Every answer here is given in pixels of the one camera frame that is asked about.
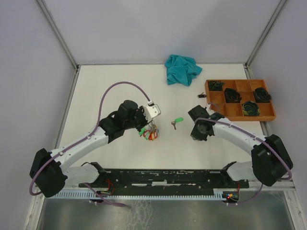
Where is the large metal keyring yellow handle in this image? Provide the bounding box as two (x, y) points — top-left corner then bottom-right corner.
(139, 121), (159, 141)

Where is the green tag key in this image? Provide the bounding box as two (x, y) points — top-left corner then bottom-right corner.
(171, 117), (184, 130)

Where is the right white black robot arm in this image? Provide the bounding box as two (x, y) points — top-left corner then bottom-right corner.
(188, 105), (293, 187)

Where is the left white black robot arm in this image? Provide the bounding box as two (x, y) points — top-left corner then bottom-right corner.
(29, 100), (161, 198)

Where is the black key tag key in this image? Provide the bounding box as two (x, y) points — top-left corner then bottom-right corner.
(197, 93), (207, 98)

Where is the wooden compartment tray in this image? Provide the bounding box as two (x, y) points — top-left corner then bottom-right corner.
(205, 79), (276, 122)

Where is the teal cloth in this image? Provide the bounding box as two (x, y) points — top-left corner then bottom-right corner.
(165, 55), (202, 87)

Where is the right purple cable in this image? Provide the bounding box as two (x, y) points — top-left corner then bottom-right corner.
(195, 103), (293, 206)

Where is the purple cable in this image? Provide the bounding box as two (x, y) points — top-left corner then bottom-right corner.
(29, 81), (154, 207)
(195, 103), (293, 206)

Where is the green key tag on ring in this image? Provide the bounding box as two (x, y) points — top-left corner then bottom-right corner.
(139, 128), (147, 136)

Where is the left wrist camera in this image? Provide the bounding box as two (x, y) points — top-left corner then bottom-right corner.
(144, 101), (161, 122)

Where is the black strap bundle top left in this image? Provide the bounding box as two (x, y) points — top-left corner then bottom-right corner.
(207, 80), (225, 92)

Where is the black strap bundle middle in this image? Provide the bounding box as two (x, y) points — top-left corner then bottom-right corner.
(224, 87), (243, 104)

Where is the black green strap bundle bottom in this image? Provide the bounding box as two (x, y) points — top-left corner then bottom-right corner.
(241, 100), (261, 117)

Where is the black strap bundle right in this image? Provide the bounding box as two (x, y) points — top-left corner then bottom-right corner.
(253, 87), (272, 103)

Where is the aluminium frame rail right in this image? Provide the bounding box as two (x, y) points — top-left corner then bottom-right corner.
(245, 0), (288, 69)

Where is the aluminium frame rail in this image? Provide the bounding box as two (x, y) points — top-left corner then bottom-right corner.
(34, 0), (79, 69)
(245, 0), (288, 69)

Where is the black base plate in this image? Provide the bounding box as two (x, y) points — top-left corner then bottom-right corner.
(89, 169), (249, 196)

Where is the white cable duct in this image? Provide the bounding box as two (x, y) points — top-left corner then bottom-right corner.
(51, 188), (228, 199)

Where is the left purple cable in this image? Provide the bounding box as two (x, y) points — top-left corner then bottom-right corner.
(29, 81), (154, 207)

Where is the aluminium frame rail left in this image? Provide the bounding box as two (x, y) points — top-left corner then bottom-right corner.
(34, 0), (79, 69)

